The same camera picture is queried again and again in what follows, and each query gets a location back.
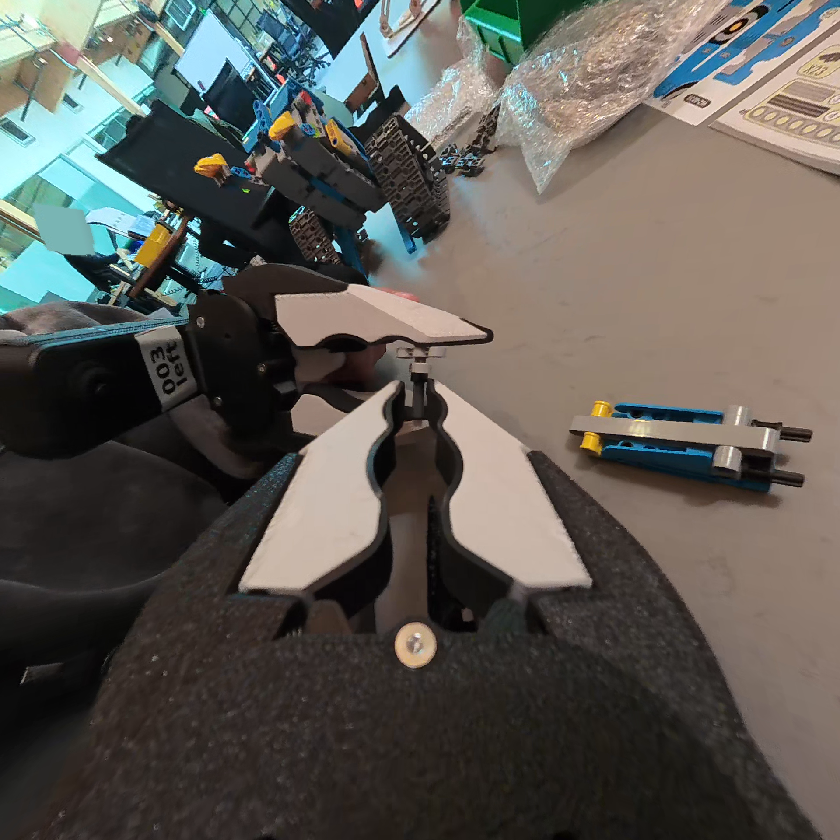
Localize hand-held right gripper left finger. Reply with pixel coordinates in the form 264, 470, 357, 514
238, 379, 403, 598

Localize large clear plastic bag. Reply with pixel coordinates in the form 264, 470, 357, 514
495, 0, 723, 194

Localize person's grey sweatshirt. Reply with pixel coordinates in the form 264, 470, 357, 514
0, 302, 290, 697

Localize green plastic bin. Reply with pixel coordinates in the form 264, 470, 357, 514
458, 0, 592, 67

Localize instruction booklet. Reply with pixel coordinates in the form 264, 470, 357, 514
712, 20, 840, 178

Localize blue sticker sheet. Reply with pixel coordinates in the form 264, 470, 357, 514
643, 0, 840, 129

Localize grey desk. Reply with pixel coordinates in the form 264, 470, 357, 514
289, 0, 840, 840

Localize person's left hand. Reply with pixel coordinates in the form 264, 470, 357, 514
328, 343, 389, 389

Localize small clear plastic bag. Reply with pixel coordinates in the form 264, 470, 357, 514
407, 20, 519, 142

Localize toy tracked robot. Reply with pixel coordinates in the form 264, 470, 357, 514
193, 82, 454, 277

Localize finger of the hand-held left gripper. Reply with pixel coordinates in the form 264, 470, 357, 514
274, 283, 494, 361
289, 346, 349, 383

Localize blue grey brick assembly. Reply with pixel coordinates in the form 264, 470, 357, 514
570, 400, 813, 493

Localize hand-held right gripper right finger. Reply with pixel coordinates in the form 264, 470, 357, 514
430, 381, 593, 592

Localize black track pieces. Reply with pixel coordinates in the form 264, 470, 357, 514
440, 105, 503, 178

